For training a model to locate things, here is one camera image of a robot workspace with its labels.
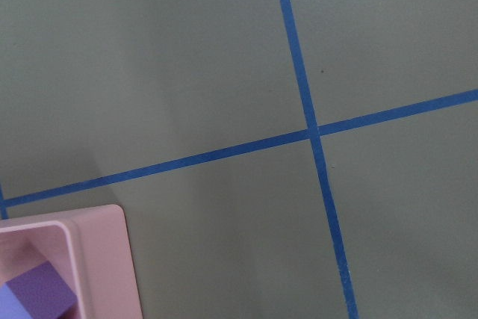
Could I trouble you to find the purple foam block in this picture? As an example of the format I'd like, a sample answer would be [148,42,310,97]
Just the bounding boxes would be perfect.
[1,261,77,319]

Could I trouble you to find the pink plastic bin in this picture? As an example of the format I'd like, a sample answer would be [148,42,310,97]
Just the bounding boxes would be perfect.
[1,205,143,318]

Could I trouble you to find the brown paper table cover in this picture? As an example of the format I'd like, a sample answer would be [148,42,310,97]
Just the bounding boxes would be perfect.
[1,0,477,318]

